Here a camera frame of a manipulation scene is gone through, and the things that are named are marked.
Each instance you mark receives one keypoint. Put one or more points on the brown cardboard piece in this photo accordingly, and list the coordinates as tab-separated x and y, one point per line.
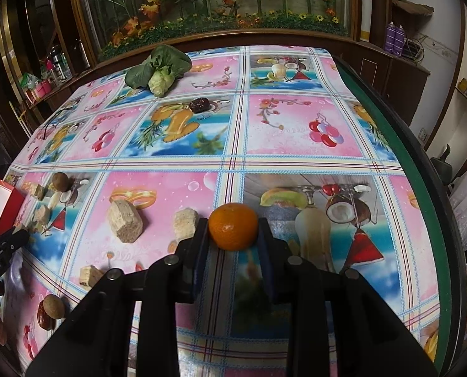
412	8

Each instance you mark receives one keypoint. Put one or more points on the brown round nut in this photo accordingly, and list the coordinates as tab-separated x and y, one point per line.
53	306
60	181

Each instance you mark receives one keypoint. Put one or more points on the green rimmed table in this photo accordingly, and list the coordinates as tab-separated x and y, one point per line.
425	188

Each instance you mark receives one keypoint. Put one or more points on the pink plastic containers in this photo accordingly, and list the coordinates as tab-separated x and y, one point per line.
41	88

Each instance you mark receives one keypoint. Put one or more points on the red dried date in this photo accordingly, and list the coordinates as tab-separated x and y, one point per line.
42	322

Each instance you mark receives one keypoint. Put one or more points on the dark wooden sideboard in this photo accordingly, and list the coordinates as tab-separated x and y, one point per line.
394	80

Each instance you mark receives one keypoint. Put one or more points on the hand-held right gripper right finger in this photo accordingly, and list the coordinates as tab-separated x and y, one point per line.
267	259

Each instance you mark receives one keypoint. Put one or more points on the green leafy vegetable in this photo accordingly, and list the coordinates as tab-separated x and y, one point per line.
166	61

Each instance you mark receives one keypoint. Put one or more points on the dark brown dried date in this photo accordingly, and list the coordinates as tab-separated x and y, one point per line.
200	105

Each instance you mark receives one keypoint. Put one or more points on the green packet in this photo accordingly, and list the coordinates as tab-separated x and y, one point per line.
28	80

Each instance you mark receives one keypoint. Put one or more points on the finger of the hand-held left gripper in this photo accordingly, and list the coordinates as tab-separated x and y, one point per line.
6	241

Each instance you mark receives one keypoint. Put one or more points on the artificial flower display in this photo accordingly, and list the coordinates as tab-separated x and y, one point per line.
217	4

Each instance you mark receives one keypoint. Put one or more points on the white yellow rolled sheet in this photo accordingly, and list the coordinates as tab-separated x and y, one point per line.
366	4

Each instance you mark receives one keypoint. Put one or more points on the green bottle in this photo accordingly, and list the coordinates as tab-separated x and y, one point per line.
64	66

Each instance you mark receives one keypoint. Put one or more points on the pink bottle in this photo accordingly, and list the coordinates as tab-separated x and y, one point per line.
48	66

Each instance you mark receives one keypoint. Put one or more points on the purple spray can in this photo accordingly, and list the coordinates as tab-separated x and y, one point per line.
400	41
391	39

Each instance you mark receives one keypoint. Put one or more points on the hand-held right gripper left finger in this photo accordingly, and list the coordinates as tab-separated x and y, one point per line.
202	251

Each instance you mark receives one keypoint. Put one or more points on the silver thermos flask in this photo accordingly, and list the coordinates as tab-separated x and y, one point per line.
55	61

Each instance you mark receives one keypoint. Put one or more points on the red gift box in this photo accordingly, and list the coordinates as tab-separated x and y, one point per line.
6	212

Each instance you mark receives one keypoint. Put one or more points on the orange tangerine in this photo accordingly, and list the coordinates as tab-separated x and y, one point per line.
233	226

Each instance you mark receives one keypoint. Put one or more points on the fruit print tablecloth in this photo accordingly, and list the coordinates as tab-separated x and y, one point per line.
257	137

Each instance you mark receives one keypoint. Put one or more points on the wall socket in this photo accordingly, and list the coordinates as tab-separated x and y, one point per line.
422	135

